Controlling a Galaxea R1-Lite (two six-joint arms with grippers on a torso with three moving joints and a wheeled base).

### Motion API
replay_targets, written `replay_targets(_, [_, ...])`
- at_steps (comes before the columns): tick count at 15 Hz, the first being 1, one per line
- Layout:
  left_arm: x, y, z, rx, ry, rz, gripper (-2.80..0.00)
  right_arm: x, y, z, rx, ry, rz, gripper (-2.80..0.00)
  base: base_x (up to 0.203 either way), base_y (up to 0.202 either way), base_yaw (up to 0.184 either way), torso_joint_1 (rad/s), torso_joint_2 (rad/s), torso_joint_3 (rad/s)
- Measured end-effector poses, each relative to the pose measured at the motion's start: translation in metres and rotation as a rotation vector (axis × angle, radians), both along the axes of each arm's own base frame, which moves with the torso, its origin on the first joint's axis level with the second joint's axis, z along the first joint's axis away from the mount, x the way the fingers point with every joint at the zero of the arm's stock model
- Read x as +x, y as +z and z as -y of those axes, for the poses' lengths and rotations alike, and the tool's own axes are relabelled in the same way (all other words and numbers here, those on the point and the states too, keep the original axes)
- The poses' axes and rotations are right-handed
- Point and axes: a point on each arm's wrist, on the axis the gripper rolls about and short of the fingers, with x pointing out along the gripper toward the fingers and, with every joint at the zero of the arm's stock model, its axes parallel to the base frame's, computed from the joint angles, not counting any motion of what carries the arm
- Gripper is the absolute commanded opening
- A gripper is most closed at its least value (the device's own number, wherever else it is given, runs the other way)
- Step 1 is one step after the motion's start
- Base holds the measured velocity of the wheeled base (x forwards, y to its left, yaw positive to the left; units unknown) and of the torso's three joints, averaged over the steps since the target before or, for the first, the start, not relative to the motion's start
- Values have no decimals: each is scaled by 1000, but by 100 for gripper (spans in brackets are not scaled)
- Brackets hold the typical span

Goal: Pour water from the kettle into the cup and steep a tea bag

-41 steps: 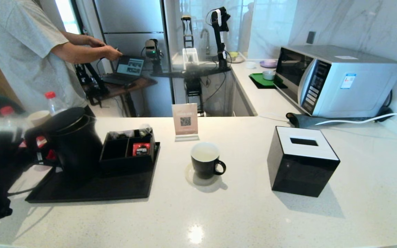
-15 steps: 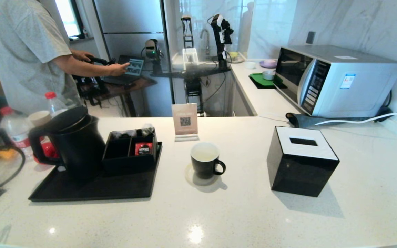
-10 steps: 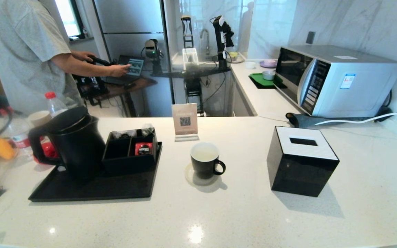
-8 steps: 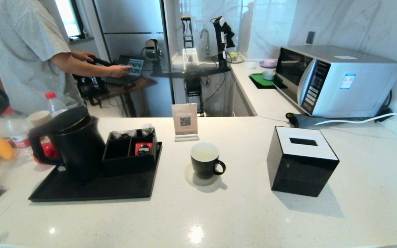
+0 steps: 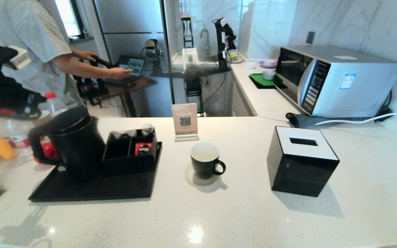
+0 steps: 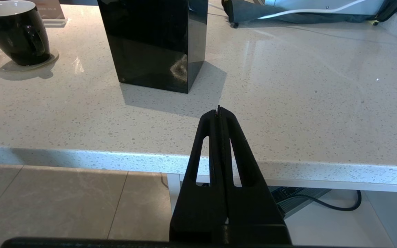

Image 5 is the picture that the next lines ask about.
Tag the black serving tray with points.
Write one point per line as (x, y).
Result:
(98, 189)

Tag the black laptop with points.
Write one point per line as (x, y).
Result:
(134, 65)

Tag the grey refrigerator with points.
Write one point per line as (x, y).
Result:
(129, 20)

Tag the chrome kitchen faucet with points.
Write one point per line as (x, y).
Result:
(205, 40)

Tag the black tissue box white lid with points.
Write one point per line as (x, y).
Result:
(298, 172)

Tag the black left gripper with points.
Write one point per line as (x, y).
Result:
(5, 93)

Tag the tall black frame stand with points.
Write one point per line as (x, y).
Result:
(187, 33)

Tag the small grey bowl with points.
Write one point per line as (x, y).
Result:
(268, 75)

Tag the beige round dish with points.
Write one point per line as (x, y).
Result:
(234, 57)

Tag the silver microwave oven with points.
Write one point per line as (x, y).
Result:
(357, 88)

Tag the green tray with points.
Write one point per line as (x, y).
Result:
(258, 80)

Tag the black compartment organizer box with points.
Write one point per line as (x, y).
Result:
(126, 164)

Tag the black mug white inside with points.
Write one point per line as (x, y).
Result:
(203, 168)

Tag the red toy apple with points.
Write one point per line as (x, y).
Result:
(49, 151)

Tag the person's right forearm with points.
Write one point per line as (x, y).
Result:
(81, 69)

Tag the person's left hand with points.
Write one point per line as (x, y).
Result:
(90, 55)

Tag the person in grey t-shirt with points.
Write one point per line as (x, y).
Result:
(22, 38)

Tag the QR code sign stand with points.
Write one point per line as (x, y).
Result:
(184, 120)

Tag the orange toy fruit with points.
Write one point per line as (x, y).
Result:
(2, 148)

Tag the person's left forearm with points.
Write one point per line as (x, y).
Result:
(78, 52)

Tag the white sugar sachets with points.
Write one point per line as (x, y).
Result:
(124, 134)

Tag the small white bowl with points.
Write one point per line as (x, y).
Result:
(250, 64)

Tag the black electric kettle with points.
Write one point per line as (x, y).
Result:
(78, 148)

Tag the water bottle red cap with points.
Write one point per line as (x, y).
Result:
(56, 105)
(21, 134)

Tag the wooden desk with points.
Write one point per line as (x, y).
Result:
(143, 83)

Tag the white dish rack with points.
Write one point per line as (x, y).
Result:
(190, 56)

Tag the white saucer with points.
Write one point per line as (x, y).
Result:
(188, 175)

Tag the window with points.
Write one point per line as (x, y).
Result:
(68, 17)

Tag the person's right hand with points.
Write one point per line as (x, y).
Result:
(122, 73)

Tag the red coffee sachet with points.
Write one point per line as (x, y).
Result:
(143, 149)

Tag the purple plate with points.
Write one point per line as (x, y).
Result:
(268, 63)

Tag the dark wall socket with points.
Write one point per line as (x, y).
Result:
(311, 37)

